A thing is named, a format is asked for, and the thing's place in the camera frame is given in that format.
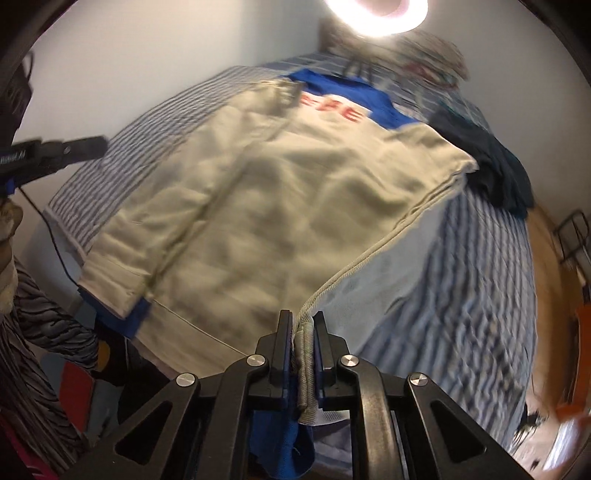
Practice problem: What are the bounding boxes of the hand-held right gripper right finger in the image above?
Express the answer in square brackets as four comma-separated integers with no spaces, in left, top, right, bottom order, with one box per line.
[313,311,532,480]

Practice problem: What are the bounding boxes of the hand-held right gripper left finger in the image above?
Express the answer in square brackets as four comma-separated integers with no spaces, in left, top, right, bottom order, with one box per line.
[60,310,296,480]

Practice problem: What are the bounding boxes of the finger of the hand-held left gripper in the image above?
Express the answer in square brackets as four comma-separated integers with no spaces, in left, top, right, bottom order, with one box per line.
[44,135,110,172]

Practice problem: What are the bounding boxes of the cream and blue jacket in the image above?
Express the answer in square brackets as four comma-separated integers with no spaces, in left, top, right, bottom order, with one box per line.
[76,69,479,480]

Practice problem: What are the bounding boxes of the person's left hand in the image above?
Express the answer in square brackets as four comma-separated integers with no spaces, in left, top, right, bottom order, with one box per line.
[0,196,25,315]

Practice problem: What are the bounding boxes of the blue striped bed sheet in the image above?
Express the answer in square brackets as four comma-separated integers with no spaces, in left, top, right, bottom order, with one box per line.
[44,51,540,455]

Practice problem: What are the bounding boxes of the person's grey striped clothing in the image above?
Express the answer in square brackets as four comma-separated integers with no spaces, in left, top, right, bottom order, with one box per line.
[0,256,100,476]

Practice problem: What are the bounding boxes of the colourful printed cloth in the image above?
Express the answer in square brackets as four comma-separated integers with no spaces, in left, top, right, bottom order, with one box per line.
[44,339,139,439]

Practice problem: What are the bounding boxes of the dark navy garment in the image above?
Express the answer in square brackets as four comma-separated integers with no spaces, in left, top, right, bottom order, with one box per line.
[431,107,535,214]

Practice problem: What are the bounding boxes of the folded floral quilt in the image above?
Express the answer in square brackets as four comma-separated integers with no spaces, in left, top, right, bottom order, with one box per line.
[322,27,468,89]

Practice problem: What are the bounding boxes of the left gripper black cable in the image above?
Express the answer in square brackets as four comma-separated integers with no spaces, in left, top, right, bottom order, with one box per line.
[16,184,85,292]

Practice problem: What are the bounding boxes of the black metal frame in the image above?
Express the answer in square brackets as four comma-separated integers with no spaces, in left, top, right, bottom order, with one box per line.
[553,209,591,278]

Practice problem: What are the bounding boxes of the ring light tripod stand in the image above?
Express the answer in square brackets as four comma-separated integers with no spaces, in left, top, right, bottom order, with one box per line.
[342,54,371,78]

